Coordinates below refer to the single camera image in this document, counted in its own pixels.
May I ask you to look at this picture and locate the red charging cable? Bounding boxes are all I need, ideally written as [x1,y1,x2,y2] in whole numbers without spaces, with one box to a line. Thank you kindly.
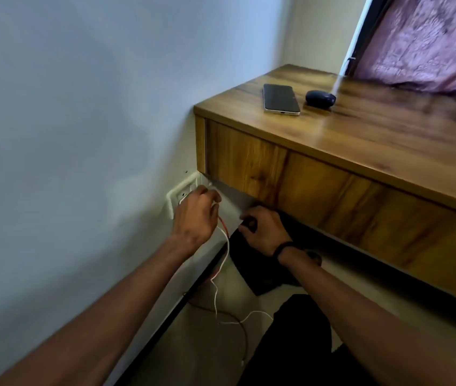
[184,214,251,368]

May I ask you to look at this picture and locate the wooden desk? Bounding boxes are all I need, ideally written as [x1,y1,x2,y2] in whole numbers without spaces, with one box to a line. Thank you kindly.
[194,64,456,311]

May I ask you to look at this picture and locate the dark blue earbuds case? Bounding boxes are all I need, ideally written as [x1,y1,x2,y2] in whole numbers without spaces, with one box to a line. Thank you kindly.
[305,90,337,109]

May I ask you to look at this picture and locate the person's right forearm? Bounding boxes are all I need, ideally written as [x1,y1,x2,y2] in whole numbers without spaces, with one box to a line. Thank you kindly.
[280,247,456,386]

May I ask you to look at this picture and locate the black smartphone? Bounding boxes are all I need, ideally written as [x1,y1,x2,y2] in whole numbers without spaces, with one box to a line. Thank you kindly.
[262,84,301,116]

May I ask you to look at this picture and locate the black wristband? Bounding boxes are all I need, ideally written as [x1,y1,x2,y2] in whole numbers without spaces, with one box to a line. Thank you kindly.
[275,241,298,266]

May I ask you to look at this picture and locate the white wall socket plate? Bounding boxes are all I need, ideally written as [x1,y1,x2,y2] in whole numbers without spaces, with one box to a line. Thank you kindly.
[166,174,212,220]

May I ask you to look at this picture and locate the person's left hand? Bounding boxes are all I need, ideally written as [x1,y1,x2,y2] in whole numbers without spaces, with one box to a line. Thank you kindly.
[170,185,222,254]

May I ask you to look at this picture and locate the person's right hand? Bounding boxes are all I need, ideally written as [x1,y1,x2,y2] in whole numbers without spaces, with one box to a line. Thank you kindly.
[239,205,294,258]

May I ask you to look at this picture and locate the wooden drawer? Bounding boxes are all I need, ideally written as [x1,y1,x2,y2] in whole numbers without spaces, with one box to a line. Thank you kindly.
[205,119,456,310]

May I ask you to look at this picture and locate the person's leg in black trousers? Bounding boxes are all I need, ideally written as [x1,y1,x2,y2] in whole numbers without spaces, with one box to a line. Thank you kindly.
[238,294,373,386]

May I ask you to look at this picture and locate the white charging cable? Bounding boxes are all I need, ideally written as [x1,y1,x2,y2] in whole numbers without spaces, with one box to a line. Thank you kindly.
[210,225,274,326]

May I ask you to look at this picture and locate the person's left forearm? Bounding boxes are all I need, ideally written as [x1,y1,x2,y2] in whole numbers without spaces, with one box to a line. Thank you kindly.
[0,235,204,386]

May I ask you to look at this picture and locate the purple patterned curtain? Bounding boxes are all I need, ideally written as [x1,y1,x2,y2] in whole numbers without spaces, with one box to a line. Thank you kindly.
[354,0,456,97]

